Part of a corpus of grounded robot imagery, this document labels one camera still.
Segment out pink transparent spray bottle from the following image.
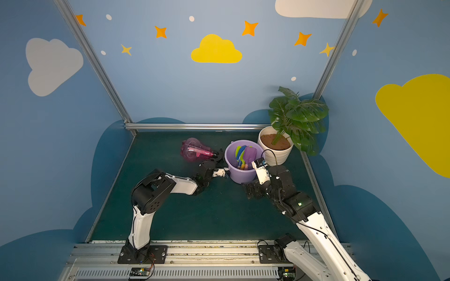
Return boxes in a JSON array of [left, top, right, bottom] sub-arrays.
[[180, 138, 224, 162]]

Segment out purple scoop pink handle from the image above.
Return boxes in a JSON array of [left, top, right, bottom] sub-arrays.
[[243, 146, 257, 170]]

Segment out purple plastic bucket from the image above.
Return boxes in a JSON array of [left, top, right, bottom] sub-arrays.
[[224, 139, 265, 185]]

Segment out green trowel yellow handle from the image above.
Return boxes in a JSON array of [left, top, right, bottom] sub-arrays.
[[235, 146, 242, 162]]

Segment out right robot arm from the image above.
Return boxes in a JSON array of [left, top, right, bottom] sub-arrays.
[[245, 166, 370, 281]]

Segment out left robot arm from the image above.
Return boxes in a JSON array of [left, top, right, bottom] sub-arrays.
[[118, 160, 230, 263]]

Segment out white ribbed plant pot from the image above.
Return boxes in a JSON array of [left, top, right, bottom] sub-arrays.
[[257, 126, 294, 166]]

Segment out back horizontal aluminium bar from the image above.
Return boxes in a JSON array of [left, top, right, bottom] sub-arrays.
[[125, 123, 269, 131]]

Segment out green artificial monstera plant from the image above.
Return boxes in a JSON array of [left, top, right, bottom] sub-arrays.
[[268, 87, 329, 156]]

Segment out right small circuit board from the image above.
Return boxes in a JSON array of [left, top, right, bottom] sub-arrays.
[[277, 267, 296, 281]]

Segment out small circuit board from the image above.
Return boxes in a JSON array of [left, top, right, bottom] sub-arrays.
[[277, 267, 296, 281], [129, 267, 152, 279]]

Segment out left small circuit board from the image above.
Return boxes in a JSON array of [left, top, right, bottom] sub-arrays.
[[129, 267, 152, 279]]

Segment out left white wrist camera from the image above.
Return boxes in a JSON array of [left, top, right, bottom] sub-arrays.
[[212, 167, 230, 178]]

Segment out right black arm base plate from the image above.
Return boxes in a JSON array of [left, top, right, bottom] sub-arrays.
[[257, 244, 281, 264]]

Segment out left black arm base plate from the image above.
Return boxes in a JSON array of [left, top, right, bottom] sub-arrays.
[[117, 244, 168, 264]]

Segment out right aluminium frame post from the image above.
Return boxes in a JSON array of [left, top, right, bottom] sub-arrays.
[[312, 0, 366, 100]]

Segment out aluminium frame post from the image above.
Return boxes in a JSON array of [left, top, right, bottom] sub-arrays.
[[54, 0, 132, 128], [312, 0, 366, 100]]

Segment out left aluminium frame post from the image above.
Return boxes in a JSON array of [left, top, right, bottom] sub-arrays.
[[54, 0, 132, 128]]

